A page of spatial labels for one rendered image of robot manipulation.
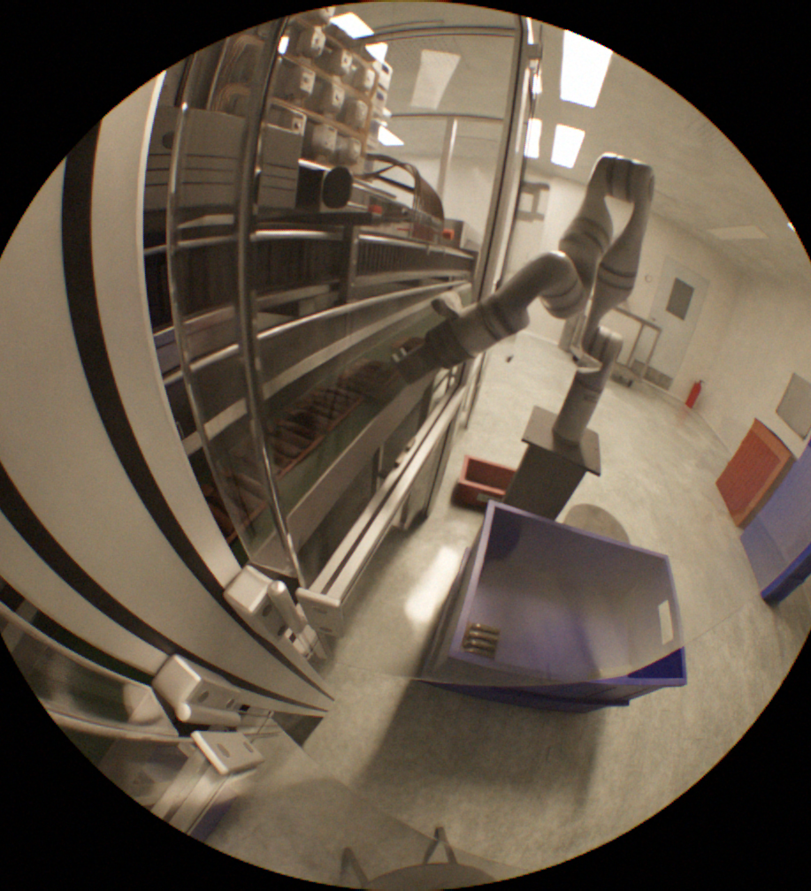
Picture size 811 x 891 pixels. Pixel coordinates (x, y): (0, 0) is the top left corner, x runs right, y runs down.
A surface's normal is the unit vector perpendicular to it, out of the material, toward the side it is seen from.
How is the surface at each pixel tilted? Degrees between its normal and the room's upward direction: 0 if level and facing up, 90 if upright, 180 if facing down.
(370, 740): 0
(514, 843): 0
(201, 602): 90
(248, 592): 0
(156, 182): 90
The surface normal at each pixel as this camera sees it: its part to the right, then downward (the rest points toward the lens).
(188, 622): 0.92, 0.33
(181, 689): 0.13, -0.79
